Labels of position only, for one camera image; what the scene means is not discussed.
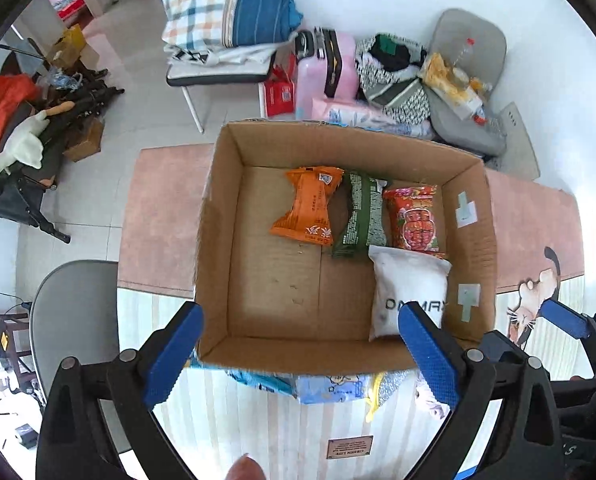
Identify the white soft pouch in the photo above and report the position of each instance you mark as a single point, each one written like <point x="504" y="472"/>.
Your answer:
<point x="408" y="280"/>

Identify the black folding stand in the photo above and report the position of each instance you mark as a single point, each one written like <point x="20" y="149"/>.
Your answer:
<point x="13" y="200"/>

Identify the black tripod bundle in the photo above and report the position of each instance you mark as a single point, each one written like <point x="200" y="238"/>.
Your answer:
<point x="85" y="102"/>

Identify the clear plastic bottle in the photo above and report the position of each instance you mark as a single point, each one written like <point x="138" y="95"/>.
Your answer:
<point x="463" y="55"/>

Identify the dark wooden stool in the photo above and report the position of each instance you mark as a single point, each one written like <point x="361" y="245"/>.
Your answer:
<point x="3" y="340"/>

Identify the yellow snack packet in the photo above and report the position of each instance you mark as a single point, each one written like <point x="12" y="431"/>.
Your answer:
<point x="374" y="400"/>

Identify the grey office chair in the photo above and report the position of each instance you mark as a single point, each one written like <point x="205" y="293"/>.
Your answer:
<point x="73" y="315"/>

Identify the blue striped pillow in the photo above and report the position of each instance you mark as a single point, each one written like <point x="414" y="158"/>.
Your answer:
<point x="263" y="2"/>

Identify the pink white snack packet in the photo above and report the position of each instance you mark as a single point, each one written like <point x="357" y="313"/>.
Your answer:
<point x="428" y="400"/>

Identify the yellow paper bag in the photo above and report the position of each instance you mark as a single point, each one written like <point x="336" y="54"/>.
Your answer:
<point x="68" y="45"/>

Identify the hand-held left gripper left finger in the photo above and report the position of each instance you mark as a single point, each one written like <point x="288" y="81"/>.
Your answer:
<point x="170" y="357"/>

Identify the dark green snack packet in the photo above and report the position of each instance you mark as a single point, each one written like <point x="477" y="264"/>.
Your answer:
<point x="360" y="215"/>

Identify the yellow plastic bag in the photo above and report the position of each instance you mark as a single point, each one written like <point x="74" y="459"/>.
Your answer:
<point x="448" y="77"/>

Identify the small brown cardboard box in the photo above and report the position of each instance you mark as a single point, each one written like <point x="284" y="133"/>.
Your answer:
<point x="85" y="141"/>

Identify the white plush goose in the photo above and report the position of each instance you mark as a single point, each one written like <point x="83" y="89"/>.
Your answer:
<point x="20" y="147"/>

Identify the grey cushioned chair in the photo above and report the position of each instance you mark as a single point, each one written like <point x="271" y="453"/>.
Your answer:
<point x="478" y="32"/>

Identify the orange snack packet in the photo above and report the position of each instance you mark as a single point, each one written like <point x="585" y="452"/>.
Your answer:
<point x="305" y="207"/>

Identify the white cloth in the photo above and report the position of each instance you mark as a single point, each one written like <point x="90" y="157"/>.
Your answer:
<point x="228" y="55"/>

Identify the blue cartoon snack packet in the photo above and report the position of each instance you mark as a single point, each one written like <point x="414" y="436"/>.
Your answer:
<point x="323" y="389"/>

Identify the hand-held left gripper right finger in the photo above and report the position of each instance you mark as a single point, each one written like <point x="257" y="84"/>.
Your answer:
<point x="428" y="357"/>

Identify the pink suitcase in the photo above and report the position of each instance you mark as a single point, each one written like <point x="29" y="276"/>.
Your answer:
<point x="310" y="80"/>

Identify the person's left hand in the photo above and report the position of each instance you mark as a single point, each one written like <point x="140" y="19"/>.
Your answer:
<point x="245" y="469"/>

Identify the orange cloth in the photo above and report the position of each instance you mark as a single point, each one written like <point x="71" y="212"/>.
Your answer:
<point x="0" y="105"/>

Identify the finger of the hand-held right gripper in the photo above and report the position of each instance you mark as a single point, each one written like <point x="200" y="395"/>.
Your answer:
<point x="565" y="317"/>
<point x="500" y="344"/>

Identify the black white patterned bag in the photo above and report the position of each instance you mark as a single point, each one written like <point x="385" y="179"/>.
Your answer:
<point x="393" y="85"/>

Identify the pink tissue pack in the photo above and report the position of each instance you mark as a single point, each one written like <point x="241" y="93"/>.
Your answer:
<point x="358" y="114"/>

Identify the red snack packet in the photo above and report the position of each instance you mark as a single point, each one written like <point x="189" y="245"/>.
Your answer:
<point x="418" y="220"/>

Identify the black white folding chair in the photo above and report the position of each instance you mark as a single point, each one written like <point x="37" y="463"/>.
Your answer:
<point x="213" y="75"/>

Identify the plaid pillow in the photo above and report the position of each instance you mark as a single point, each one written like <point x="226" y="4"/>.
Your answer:
<point x="198" y="5"/>

